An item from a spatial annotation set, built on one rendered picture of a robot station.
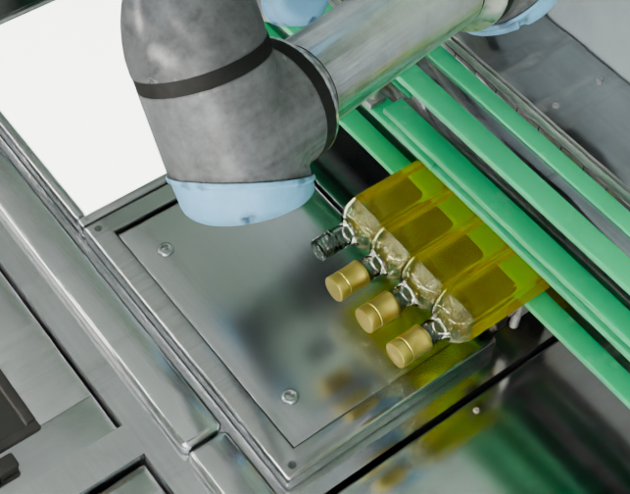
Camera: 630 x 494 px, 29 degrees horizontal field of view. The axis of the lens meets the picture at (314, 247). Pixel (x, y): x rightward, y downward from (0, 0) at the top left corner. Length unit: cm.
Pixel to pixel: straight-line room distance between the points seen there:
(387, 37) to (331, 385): 58
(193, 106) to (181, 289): 70
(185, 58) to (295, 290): 74
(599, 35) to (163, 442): 73
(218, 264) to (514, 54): 48
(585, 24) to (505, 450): 54
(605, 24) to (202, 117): 71
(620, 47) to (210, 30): 72
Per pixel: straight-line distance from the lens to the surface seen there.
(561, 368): 166
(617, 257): 140
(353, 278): 148
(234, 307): 162
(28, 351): 166
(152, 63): 96
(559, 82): 154
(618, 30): 154
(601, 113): 151
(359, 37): 109
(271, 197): 99
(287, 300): 163
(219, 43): 95
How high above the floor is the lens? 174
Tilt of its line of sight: 23 degrees down
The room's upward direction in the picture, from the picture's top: 120 degrees counter-clockwise
